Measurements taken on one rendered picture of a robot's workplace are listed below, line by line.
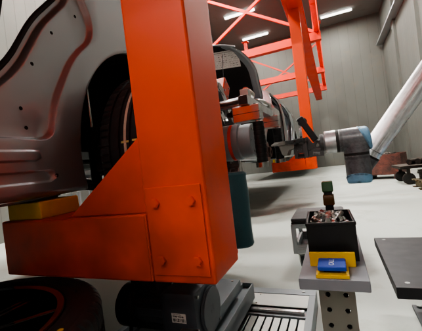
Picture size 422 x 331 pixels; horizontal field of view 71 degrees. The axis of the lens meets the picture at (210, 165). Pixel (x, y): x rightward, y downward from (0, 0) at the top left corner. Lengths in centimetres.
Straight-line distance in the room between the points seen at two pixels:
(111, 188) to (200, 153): 27
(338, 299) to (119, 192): 70
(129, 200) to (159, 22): 42
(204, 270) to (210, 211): 13
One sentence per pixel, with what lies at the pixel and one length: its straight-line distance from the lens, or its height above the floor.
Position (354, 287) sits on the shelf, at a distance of 87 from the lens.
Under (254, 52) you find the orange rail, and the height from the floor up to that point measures 330.
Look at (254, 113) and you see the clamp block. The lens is 96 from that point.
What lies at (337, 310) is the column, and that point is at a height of 30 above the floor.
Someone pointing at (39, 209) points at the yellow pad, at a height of 71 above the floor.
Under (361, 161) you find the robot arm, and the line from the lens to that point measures 125.
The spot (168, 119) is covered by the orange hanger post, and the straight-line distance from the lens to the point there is 67.
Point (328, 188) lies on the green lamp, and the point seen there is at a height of 64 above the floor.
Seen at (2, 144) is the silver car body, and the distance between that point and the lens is 93.
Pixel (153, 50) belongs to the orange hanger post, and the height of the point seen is 104.
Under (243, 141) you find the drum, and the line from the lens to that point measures 110.
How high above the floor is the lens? 78
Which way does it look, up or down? level
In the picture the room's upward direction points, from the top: 7 degrees counter-clockwise
